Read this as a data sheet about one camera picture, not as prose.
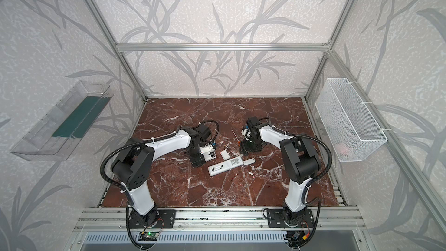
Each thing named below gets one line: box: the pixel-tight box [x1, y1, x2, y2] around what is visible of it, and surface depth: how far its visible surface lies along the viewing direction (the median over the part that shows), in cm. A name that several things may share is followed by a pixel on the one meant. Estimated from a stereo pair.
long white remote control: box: [207, 156, 244, 177], surface depth 90 cm
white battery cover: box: [243, 158, 256, 166], surface depth 93 cm
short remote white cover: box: [220, 149, 231, 161], surface depth 96 cm
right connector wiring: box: [285, 224, 311, 245], surface depth 72 cm
